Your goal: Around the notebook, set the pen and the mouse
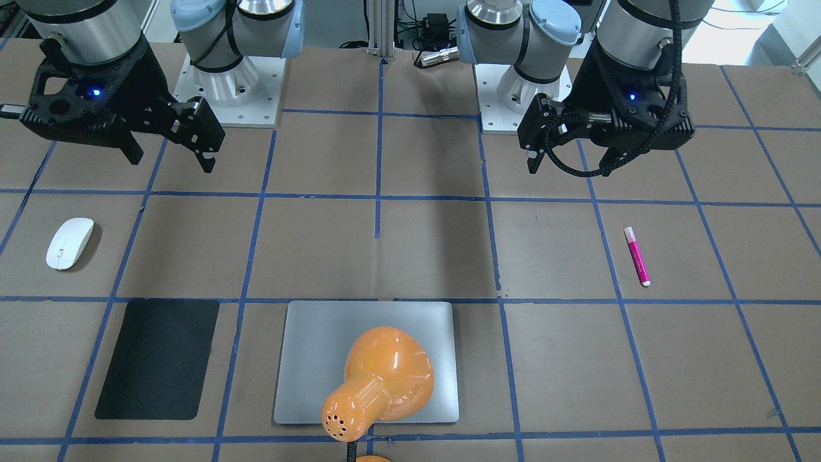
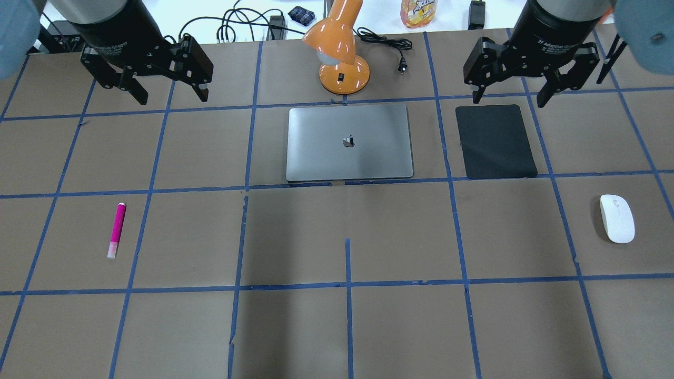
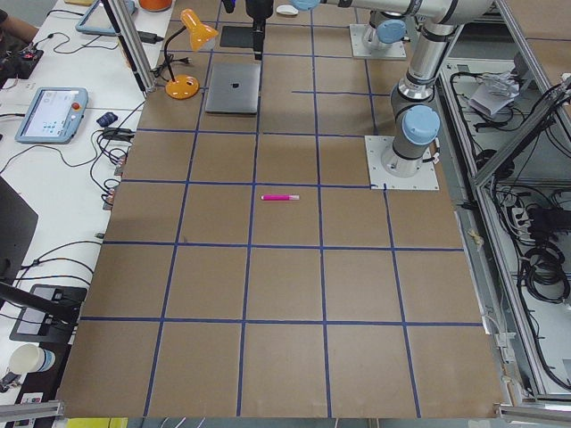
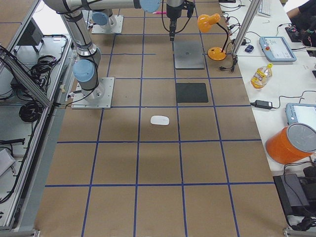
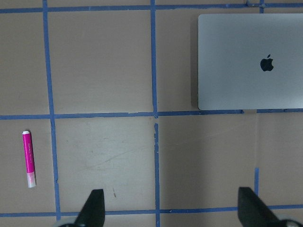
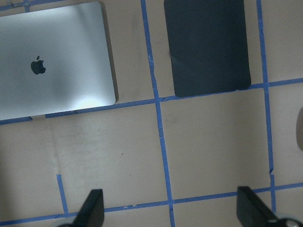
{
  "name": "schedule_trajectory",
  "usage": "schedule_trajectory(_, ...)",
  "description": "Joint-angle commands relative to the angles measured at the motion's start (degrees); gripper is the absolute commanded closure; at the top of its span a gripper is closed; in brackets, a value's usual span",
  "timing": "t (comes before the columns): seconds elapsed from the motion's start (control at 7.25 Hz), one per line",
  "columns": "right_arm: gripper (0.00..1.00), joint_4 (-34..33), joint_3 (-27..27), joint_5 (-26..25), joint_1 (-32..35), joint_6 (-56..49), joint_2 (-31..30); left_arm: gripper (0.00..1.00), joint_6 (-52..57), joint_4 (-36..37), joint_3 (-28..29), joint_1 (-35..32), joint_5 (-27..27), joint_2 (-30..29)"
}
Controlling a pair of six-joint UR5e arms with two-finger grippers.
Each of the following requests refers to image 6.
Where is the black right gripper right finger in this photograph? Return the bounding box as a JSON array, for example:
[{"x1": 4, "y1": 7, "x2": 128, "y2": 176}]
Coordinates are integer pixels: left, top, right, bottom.
[{"x1": 237, "y1": 186, "x2": 303, "y2": 227}]

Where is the black mousepad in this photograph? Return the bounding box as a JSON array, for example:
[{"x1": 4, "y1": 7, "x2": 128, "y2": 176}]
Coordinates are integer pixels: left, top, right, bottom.
[{"x1": 164, "y1": 0, "x2": 251, "y2": 97}]

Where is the silver apple laptop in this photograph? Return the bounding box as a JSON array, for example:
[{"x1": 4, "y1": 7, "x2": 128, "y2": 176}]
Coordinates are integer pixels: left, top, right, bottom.
[{"x1": 0, "y1": 2, "x2": 116, "y2": 120}]

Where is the white computer mouse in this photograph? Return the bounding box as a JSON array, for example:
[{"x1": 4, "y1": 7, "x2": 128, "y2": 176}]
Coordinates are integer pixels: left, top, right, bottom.
[{"x1": 296, "y1": 108, "x2": 303, "y2": 151}]

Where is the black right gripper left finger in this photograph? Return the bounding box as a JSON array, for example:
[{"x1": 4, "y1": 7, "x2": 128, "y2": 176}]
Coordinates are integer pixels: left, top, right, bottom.
[{"x1": 59, "y1": 189, "x2": 105, "y2": 227}]

